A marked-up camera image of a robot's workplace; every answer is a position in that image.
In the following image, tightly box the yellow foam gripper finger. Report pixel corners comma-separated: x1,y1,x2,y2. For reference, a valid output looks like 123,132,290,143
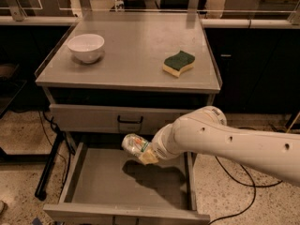
139,149,158,165

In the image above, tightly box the crushed 7up can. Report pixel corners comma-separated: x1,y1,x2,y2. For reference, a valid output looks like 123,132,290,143
122,134,150,158

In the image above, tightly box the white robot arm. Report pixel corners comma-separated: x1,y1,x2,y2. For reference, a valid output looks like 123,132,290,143
140,106,300,186

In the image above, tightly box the closed grey top drawer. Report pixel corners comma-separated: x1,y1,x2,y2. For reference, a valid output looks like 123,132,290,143
50,104,189,135

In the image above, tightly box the open grey middle drawer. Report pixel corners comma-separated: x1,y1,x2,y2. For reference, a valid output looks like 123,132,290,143
44,143,210,225

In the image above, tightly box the grey metal drawer cabinet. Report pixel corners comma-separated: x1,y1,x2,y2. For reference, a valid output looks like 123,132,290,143
35,10,223,225

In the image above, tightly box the green and yellow sponge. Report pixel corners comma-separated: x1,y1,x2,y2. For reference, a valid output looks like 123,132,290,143
162,51,195,78

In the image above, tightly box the black metal stand leg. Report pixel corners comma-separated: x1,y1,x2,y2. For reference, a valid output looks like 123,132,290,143
35,132,63,201

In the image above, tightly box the white ceramic bowl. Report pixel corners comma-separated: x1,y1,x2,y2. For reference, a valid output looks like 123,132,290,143
67,34,105,64

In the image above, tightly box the clear plastic bottle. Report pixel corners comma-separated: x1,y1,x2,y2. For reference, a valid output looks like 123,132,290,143
114,0,125,12

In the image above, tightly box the black floor cable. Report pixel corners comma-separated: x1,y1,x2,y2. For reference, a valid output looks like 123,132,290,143
207,156,284,225

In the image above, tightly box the white horizontal rail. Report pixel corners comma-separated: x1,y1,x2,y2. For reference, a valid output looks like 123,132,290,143
0,15,300,30

